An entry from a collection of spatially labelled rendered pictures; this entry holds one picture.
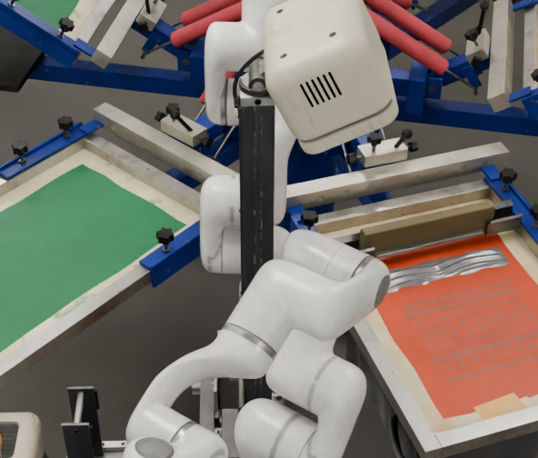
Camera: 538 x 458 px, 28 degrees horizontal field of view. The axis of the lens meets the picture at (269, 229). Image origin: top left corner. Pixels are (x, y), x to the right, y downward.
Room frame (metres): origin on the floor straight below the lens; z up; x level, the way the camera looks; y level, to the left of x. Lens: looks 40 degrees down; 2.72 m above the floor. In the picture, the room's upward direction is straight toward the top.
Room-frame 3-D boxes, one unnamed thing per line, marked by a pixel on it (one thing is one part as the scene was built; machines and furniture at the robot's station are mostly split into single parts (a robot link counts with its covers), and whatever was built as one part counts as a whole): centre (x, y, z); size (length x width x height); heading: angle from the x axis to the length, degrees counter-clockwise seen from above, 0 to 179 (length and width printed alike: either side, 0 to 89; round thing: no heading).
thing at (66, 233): (2.15, 0.47, 1.05); 1.08 x 0.61 x 0.23; 139
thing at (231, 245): (1.52, 0.02, 1.37); 0.13 x 0.10 x 0.16; 88
